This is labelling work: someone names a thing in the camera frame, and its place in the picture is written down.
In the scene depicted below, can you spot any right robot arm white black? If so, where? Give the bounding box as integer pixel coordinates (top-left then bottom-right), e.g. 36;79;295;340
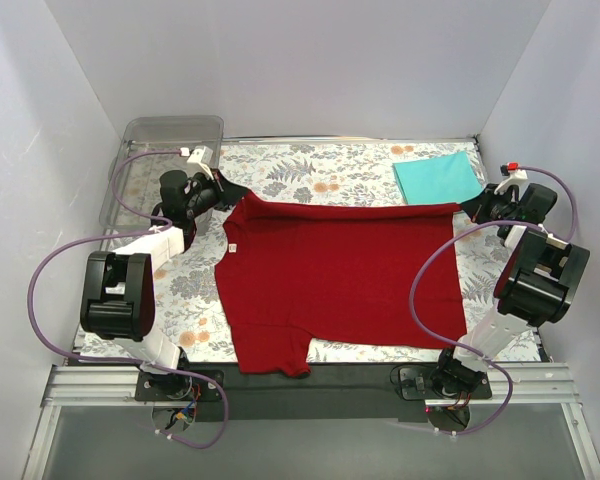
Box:
431;183;590;398

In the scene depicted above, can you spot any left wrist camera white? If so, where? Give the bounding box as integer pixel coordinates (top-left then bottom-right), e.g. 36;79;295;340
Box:
180;145;215;181

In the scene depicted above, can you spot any purple cable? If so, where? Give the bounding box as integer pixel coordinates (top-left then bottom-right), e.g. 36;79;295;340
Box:
27;146;230;449
408;164;580;437

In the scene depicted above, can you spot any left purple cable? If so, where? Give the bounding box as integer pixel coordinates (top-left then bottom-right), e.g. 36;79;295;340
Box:
27;146;230;449

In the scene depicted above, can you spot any red t shirt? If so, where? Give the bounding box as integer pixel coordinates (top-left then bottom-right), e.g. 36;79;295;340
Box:
215;194;466;377

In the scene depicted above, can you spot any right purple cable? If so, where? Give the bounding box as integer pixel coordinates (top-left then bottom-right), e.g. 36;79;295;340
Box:
408;164;580;437

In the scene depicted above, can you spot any aluminium frame rail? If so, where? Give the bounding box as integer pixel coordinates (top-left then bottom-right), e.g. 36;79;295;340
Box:
41;362;600;479

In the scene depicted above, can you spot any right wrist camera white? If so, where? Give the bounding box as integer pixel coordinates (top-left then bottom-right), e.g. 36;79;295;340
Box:
495;162;528;195

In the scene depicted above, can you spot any clear plastic bin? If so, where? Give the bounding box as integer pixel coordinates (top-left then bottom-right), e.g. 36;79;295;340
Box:
99;115;224;231

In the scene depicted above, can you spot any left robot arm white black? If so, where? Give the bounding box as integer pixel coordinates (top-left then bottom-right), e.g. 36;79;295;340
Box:
80;168;249;400

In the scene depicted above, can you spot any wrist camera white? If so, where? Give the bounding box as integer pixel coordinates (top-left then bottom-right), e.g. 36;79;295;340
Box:
180;145;215;181
495;162;528;195

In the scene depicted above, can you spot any folded teal t shirt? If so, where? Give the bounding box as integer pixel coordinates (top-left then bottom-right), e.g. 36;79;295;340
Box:
392;152;483;206

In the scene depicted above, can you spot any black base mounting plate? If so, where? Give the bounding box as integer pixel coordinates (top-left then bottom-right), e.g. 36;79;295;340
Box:
134;362;494;421

